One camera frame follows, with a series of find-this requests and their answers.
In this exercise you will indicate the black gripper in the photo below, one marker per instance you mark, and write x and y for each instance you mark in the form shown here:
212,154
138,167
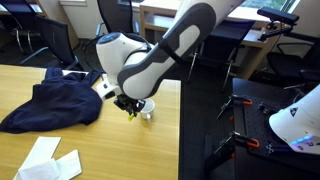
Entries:
128,101

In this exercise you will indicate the yellow-green marker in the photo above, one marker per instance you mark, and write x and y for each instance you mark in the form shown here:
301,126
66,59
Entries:
131,117

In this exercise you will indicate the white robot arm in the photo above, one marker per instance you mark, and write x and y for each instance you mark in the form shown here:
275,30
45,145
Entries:
150,66

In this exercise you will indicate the white cup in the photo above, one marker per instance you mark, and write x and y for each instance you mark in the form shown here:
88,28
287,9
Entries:
149,108

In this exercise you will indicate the navy blue cloth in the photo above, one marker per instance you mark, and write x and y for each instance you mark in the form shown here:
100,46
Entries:
56,100

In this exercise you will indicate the flat white paper sheet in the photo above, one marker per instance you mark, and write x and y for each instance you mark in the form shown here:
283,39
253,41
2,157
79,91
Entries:
41,148
69,164

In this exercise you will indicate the black office chair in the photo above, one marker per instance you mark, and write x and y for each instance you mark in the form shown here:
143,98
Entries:
296,63
116,15
18,20
55,41

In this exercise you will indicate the office chair with chrome legs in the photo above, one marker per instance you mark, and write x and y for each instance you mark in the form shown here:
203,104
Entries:
230,35

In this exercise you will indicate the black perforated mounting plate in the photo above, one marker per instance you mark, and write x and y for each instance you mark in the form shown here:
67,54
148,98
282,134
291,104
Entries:
256,126

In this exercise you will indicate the light wooden desk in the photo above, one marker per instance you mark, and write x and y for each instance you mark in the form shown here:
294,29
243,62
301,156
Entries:
253,50

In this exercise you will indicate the dark robot stand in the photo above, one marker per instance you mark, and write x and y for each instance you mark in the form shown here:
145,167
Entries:
266,166

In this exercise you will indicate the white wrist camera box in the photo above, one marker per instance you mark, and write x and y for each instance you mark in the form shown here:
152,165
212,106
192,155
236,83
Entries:
107,89

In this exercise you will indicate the small black bracket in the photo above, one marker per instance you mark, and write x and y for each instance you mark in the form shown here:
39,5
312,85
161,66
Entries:
265,109

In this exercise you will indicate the black camera on stand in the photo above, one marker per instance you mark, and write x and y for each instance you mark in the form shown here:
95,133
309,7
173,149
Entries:
278,16

